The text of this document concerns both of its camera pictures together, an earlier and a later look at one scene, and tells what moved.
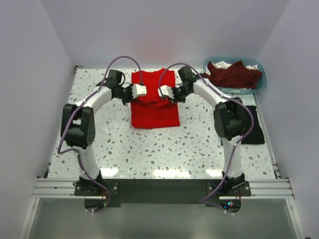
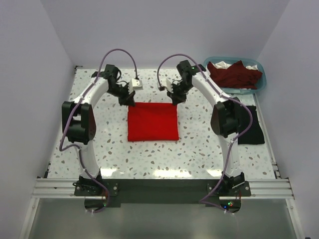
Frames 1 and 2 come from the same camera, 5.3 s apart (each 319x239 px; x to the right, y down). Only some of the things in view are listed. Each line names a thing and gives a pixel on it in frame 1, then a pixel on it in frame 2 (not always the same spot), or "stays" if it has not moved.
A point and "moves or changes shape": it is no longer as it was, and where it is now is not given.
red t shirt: [152, 111] moves or changes shape
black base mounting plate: [225, 193] stays
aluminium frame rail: [56, 188] stays
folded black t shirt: [255, 136] stays
